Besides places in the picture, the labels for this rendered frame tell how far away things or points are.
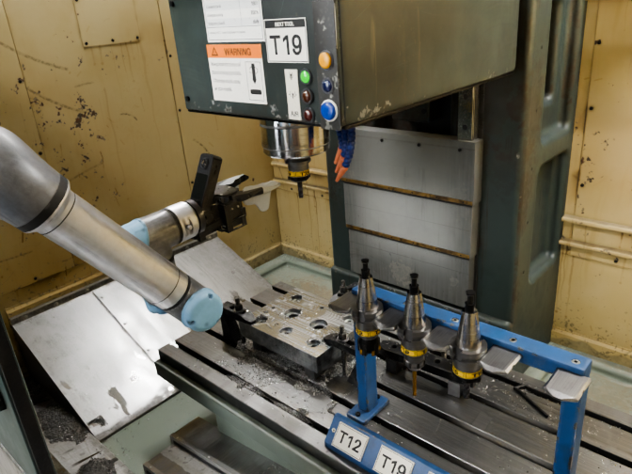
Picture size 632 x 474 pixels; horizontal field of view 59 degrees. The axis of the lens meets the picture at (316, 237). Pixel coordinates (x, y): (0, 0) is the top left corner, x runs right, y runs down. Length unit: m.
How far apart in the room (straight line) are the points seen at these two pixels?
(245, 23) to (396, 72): 0.28
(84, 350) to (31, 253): 0.38
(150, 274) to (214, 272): 1.42
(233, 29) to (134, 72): 1.17
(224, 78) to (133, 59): 1.11
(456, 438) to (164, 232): 0.75
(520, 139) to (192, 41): 0.84
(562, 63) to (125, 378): 1.67
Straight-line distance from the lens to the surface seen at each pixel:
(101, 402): 1.95
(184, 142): 2.34
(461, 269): 1.69
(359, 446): 1.23
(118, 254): 0.90
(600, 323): 2.06
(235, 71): 1.09
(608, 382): 2.08
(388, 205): 1.74
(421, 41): 1.09
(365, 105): 0.96
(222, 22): 1.10
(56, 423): 1.96
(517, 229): 1.61
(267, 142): 1.26
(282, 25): 0.99
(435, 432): 1.32
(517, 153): 1.54
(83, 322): 2.15
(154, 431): 1.86
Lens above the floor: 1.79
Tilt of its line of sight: 23 degrees down
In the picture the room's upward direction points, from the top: 5 degrees counter-clockwise
